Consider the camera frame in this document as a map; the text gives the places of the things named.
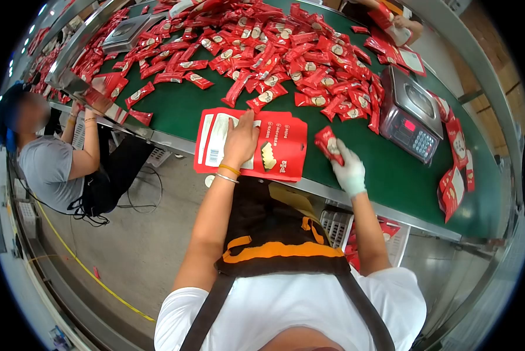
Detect stack of red pouches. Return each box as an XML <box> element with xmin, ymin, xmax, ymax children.
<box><xmin>362</xmin><ymin>25</ymin><xmax>428</xmax><ymax>78</ymax></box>
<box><xmin>438</xmin><ymin>166</ymin><xmax>467</xmax><ymax>224</ymax></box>
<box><xmin>193</xmin><ymin>107</ymin><xmax>309</xmax><ymax>183</ymax></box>

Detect row of red flat pouches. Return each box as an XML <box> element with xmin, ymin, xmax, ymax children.
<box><xmin>427</xmin><ymin>90</ymin><xmax>476</xmax><ymax>194</ymax></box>

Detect steel digital scale with keypad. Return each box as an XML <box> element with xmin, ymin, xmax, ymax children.
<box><xmin>379</xmin><ymin>66</ymin><xmax>445</xmax><ymax>166</ymax></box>

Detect black floor cable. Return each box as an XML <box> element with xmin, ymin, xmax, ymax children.
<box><xmin>117</xmin><ymin>164</ymin><xmax>163</xmax><ymax>215</ymax></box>

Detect red snack packet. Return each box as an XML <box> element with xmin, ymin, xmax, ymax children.
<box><xmin>314</xmin><ymin>126</ymin><xmax>346</xmax><ymax>166</ymax></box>

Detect pile of red snack packets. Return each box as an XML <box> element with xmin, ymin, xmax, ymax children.
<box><xmin>72</xmin><ymin>0</ymin><xmax>386</xmax><ymax>135</ymax></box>

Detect person's left hand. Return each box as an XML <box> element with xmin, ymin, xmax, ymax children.
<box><xmin>221</xmin><ymin>110</ymin><xmax>262</xmax><ymax>173</ymax></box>

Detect red flat pouch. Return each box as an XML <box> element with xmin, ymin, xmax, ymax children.
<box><xmin>80</xmin><ymin>72</ymin><xmax>130</xmax><ymax>125</ymax></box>
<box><xmin>368</xmin><ymin>2</ymin><xmax>413</xmax><ymax>47</ymax></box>

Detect person's right hand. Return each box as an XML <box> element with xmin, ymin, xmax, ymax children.
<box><xmin>330</xmin><ymin>139</ymin><xmax>368</xmax><ymax>198</ymax></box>

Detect person's body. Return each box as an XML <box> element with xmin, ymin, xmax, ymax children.
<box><xmin>154</xmin><ymin>175</ymin><xmax>427</xmax><ymax>351</ymax></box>

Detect person's right fingers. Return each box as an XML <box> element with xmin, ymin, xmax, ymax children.
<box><xmin>331</xmin><ymin>139</ymin><xmax>356</xmax><ymax>169</ymax></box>

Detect white plastic basket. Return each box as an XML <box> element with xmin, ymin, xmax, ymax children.
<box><xmin>320</xmin><ymin>205</ymin><xmax>412</xmax><ymax>270</ymax></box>

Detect person's left fingers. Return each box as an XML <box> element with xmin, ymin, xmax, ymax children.
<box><xmin>226</xmin><ymin>110</ymin><xmax>255</xmax><ymax>133</ymax></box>

